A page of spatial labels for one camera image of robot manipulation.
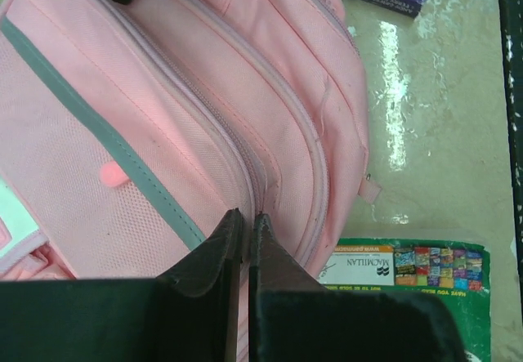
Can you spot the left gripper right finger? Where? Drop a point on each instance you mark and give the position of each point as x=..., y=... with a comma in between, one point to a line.
x=292, y=317

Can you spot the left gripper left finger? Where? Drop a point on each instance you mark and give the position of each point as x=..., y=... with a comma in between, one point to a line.
x=188, y=313

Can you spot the pink student backpack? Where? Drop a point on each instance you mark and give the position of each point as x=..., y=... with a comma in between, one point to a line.
x=128, y=131

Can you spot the green paperback book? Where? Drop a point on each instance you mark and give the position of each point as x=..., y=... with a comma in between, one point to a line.
x=458, y=273

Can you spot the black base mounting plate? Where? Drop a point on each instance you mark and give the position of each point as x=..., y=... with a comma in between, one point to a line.
x=511, y=34

